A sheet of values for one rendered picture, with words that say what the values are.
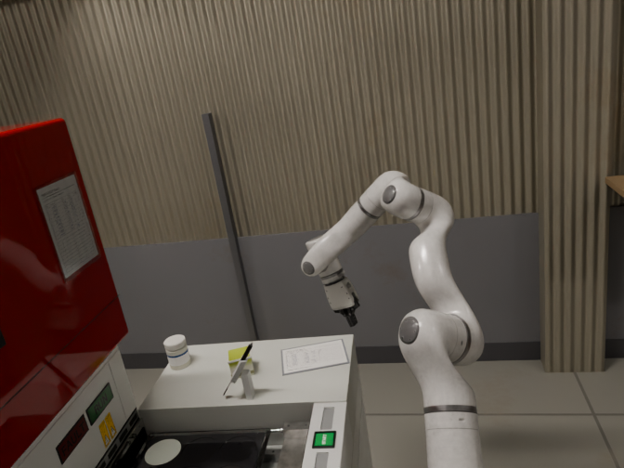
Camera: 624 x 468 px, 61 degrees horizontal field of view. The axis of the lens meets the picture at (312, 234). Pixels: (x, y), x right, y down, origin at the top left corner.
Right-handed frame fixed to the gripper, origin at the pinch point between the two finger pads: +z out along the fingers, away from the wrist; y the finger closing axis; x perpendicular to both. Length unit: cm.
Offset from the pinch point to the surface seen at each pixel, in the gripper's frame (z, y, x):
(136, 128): -119, 135, -64
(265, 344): -5.5, 21.6, 22.1
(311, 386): 4.4, -4.5, 36.9
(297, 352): -1.1, 8.3, 23.0
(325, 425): 10, -15, 49
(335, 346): 2.1, -1.7, 16.2
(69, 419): -22, 22, 89
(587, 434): 110, -32, -90
